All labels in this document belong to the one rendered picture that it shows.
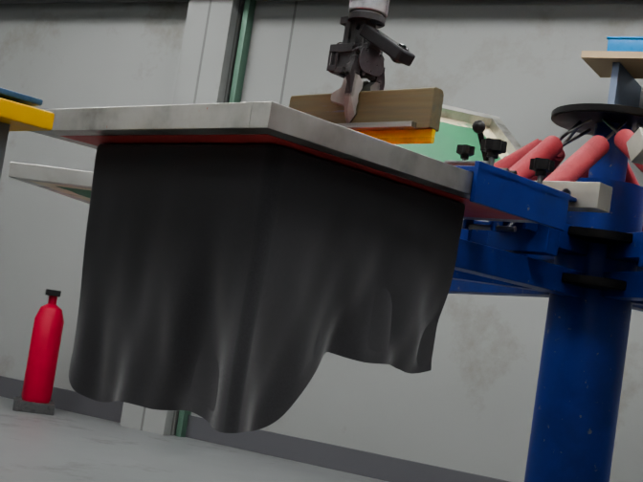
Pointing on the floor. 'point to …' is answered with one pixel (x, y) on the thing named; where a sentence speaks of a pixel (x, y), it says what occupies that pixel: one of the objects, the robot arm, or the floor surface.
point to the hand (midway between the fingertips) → (359, 119)
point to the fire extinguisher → (42, 359)
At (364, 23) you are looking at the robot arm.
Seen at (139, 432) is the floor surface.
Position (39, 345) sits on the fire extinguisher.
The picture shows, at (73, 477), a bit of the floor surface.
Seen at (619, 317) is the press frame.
